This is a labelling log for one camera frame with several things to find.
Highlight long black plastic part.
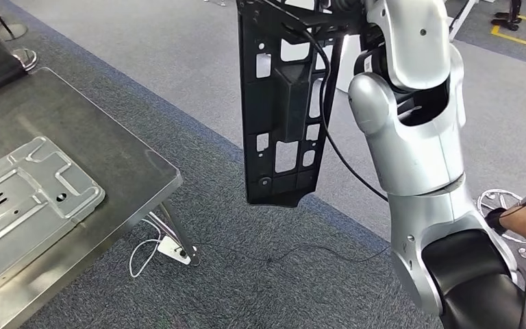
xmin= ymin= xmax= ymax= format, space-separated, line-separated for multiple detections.
xmin=236 ymin=0 xmax=347 ymax=209

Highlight white power strip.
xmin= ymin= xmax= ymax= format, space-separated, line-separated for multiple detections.
xmin=157 ymin=235 xmax=193 ymax=266

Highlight chrome chair base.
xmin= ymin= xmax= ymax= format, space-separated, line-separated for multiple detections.
xmin=476 ymin=189 xmax=526 ymax=260

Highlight silver stamped metal panel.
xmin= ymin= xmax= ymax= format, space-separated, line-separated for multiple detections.
xmin=0 ymin=136 xmax=106 ymax=260

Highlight person's legs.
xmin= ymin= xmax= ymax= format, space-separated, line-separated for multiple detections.
xmin=491 ymin=0 xmax=523 ymax=32

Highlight black camera cable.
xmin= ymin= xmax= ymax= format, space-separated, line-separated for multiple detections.
xmin=262 ymin=0 xmax=389 ymax=203

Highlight steel workbench frame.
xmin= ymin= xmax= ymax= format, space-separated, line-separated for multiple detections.
xmin=0 ymin=66 xmax=201 ymax=329

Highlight white floor cable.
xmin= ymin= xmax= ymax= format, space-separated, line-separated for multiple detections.
xmin=128 ymin=219 xmax=165 ymax=279

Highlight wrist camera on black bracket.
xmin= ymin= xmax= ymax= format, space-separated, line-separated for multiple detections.
xmin=238 ymin=0 xmax=367 ymax=44

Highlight white metal frame leg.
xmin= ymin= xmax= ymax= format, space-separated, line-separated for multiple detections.
xmin=448 ymin=0 xmax=480 ymax=42

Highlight chrome stanchion post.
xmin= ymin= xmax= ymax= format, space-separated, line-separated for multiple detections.
xmin=0 ymin=5 xmax=39 ymax=73

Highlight black stanchion post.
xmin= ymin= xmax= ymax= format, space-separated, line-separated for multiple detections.
xmin=0 ymin=0 xmax=29 ymax=42

